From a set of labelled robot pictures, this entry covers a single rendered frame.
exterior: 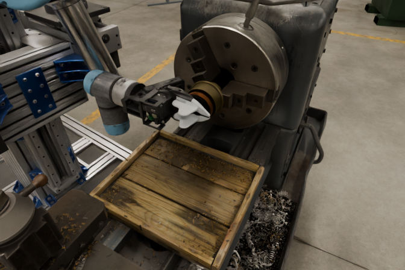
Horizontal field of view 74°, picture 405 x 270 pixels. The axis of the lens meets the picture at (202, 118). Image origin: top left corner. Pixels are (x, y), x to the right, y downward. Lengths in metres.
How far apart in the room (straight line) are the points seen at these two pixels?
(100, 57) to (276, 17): 0.51
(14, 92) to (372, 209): 1.96
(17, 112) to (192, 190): 0.70
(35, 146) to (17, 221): 0.94
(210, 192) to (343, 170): 1.57
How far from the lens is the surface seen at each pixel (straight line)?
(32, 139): 1.36
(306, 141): 1.46
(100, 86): 0.75
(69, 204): 0.60
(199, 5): 0.91
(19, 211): 0.46
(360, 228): 1.92
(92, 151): 1.92
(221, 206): 0.70
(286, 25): 0.81
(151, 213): 0.70
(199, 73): 0.69
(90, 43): 0.84
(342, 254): 1.79
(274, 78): 0.70
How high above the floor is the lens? 1.46
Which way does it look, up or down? 38 degrees down
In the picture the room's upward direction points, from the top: straight up
